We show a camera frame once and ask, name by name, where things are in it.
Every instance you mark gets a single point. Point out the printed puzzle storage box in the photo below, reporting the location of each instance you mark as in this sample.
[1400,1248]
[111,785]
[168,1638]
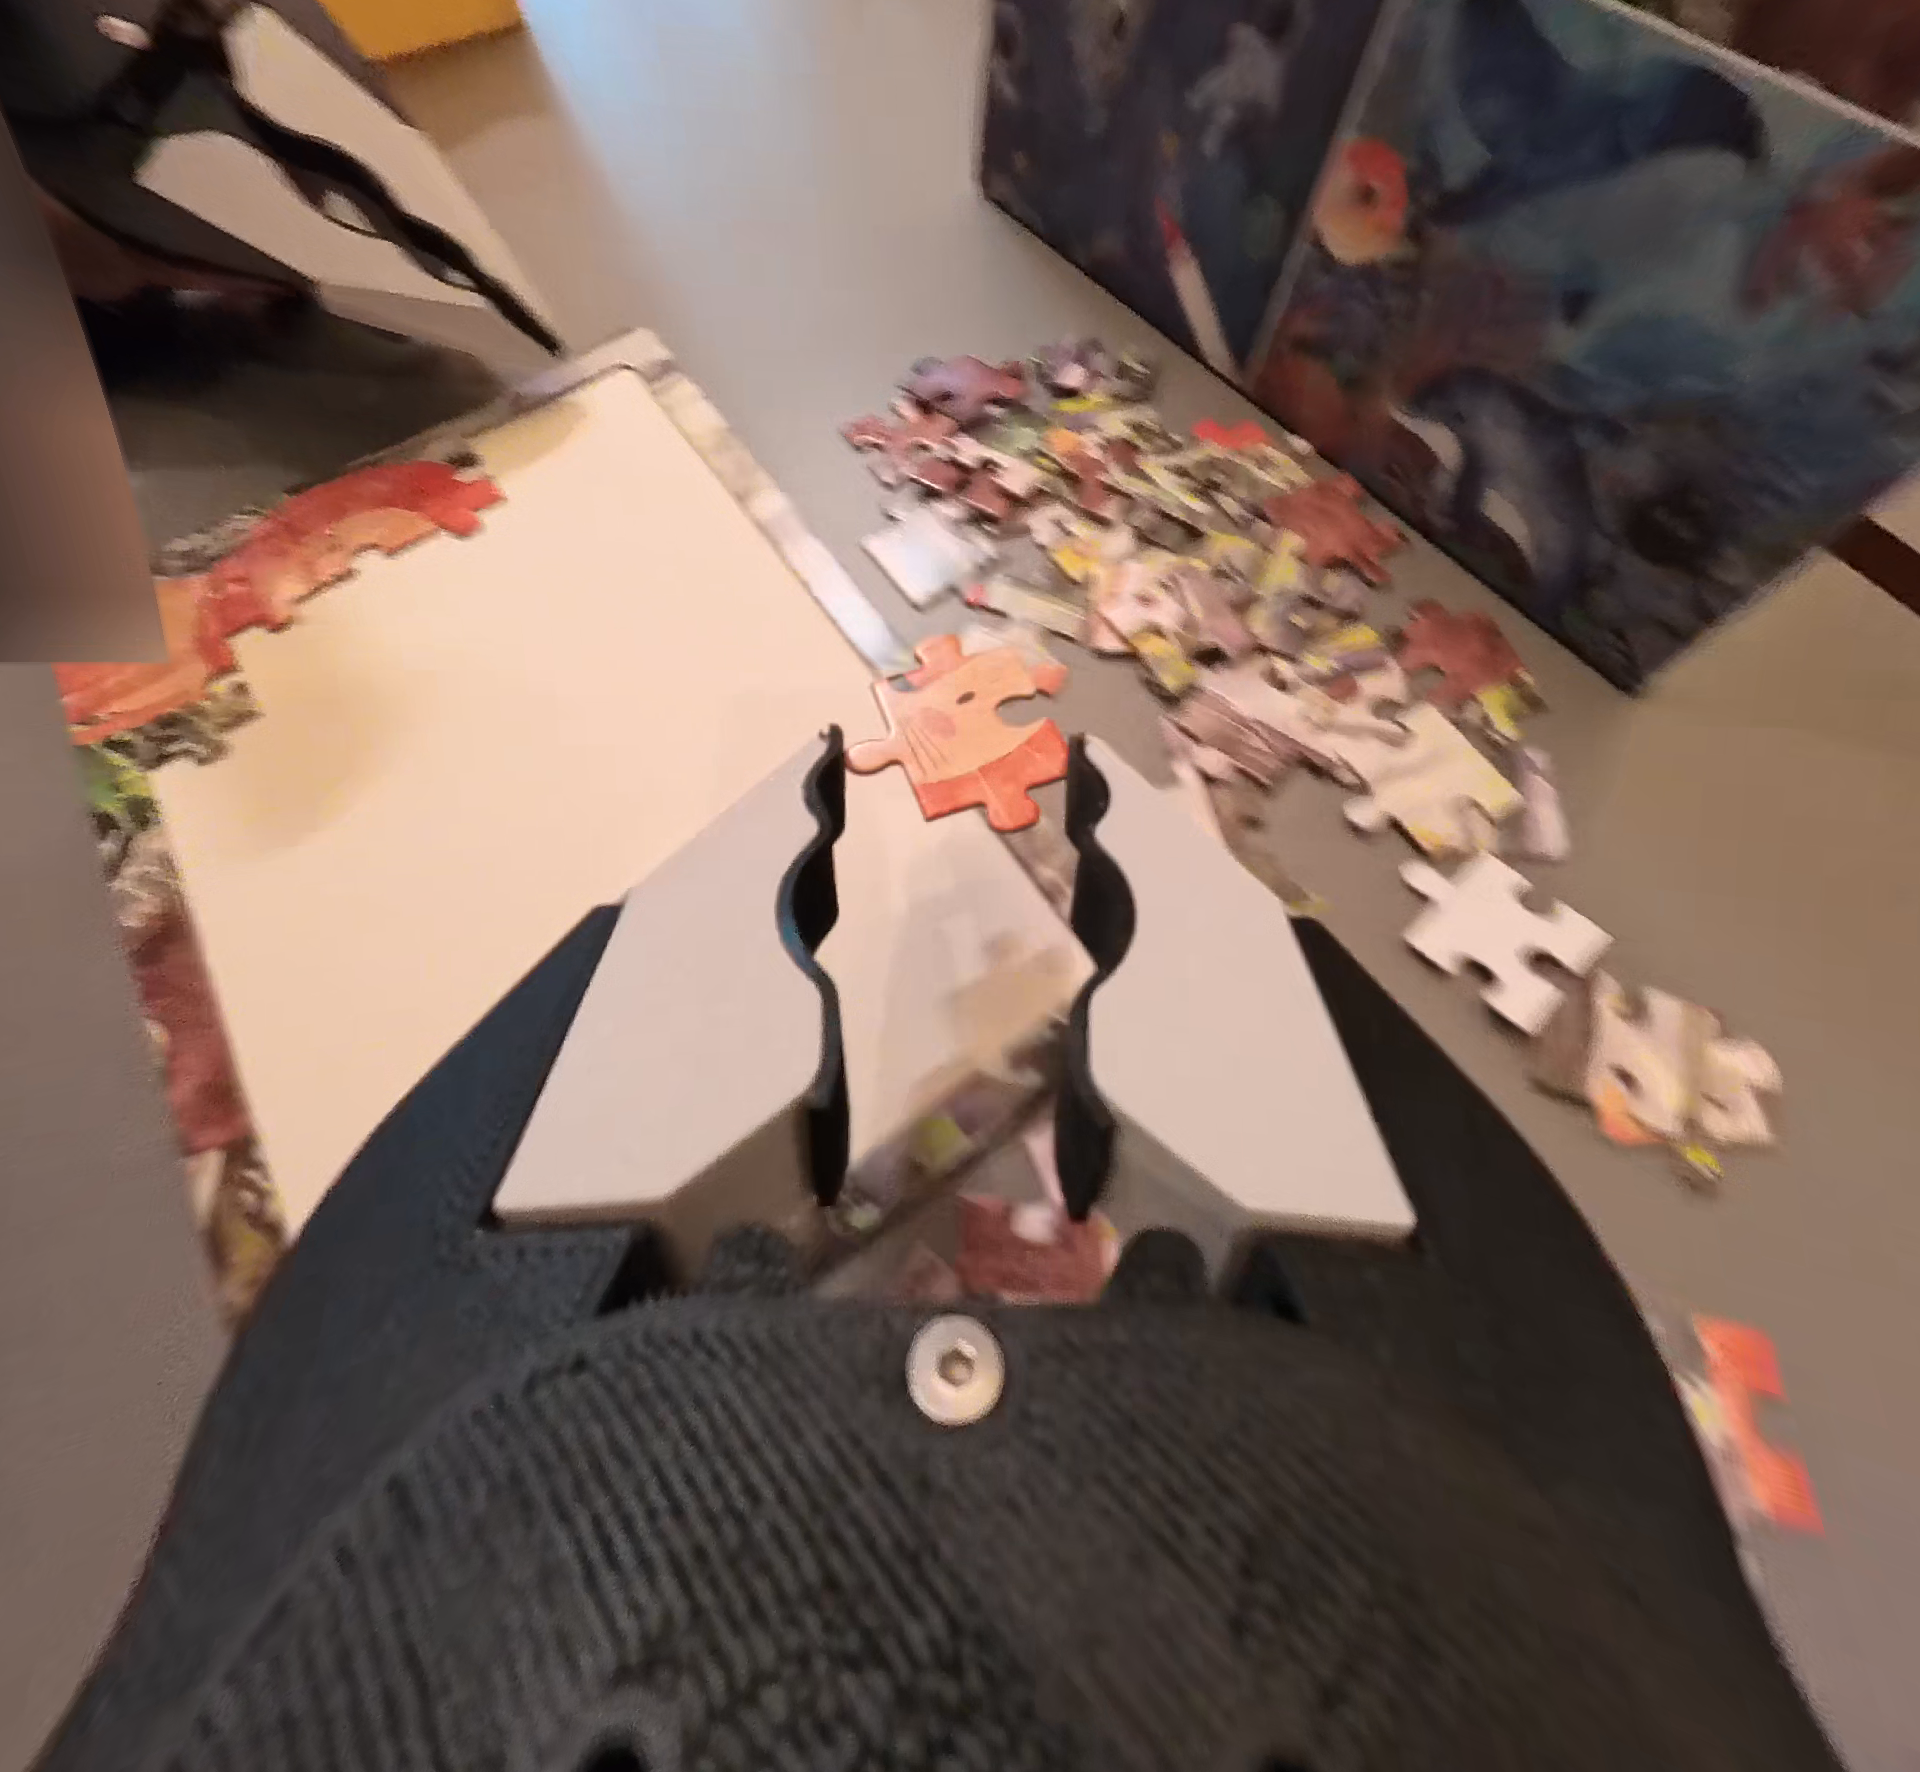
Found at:
[1500,303]

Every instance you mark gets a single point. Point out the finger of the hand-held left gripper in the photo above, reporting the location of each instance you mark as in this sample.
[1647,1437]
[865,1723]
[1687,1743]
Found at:
[286,219]
[360,138]

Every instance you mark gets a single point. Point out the pile of puzzle pieces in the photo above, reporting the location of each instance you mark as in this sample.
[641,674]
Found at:
[1201,557]

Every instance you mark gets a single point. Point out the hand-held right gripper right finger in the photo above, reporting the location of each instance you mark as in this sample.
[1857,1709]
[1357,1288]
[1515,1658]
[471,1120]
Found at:
[1246,1052]

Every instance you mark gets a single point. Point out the lion face puzzle piece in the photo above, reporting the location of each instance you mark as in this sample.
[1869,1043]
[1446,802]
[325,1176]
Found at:
[960,729]

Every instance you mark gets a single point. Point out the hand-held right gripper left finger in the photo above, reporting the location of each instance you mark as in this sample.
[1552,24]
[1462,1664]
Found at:
[676,1052]

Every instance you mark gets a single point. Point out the puzzle frame tray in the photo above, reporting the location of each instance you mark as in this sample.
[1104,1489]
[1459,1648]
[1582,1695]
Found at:
[526,752]

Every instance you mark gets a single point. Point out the joined orange puzzle pieces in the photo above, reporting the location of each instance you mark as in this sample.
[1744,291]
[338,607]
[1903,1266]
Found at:
[331,536]

